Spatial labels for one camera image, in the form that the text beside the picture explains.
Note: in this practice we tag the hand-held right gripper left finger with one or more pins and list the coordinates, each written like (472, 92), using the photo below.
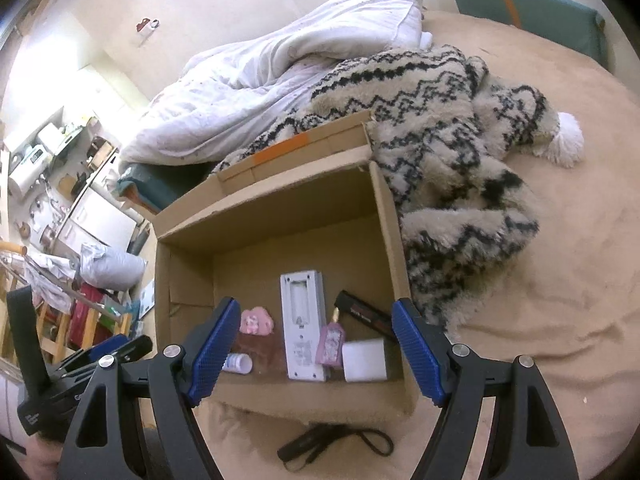
(215, 355)

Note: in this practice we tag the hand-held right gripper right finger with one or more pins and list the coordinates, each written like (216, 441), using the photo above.
(420, 355)

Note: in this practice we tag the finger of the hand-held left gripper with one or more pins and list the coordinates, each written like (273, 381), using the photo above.
(132, 350)
(112, 342)

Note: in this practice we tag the pink cloud-shaped item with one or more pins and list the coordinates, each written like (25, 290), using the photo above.
(257, 321)

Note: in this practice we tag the black rectangular case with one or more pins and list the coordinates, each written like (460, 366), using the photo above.
(362, 312)

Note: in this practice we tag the white remote control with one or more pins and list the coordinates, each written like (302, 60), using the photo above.
(300, 325)

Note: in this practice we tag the pink perfume bottle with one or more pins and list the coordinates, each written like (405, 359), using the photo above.
(330, 345)

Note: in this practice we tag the cardboard box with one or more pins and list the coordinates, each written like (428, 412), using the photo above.
(280, 240)

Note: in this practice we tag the person's left forearm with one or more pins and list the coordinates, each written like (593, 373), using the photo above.
(42, 462)

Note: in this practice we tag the white pill bottle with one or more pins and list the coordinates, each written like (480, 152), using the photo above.
(239, 363)

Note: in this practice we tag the wooden rack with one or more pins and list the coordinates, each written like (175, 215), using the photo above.
(59, 335)

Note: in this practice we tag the red bag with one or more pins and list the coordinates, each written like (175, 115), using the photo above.
(85, 320)

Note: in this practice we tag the white charger adapter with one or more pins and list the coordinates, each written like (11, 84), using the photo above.
(365, 360)

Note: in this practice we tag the grey plastic bag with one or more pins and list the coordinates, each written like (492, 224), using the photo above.
(110, 267)

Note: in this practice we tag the white kitchen cabinet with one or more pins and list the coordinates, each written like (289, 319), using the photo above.
(95, 222)

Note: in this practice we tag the beige bed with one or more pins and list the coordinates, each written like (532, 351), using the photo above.
(550, 285)

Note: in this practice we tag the teal cushion with orange edge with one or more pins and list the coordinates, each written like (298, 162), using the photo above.
(160, 185)

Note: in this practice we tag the white kitchen appliance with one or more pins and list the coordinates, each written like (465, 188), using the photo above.
(30, 160)

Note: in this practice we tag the black patterned fluffy blanket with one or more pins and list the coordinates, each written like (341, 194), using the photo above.
(440, 160)

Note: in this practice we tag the white duvet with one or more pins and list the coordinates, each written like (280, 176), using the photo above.
(250, 70)

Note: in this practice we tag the teal cushion with orange stripe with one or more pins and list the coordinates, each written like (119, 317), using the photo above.
(550, 15)

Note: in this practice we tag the small wall hook item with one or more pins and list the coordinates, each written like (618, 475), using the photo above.
(147, 25)

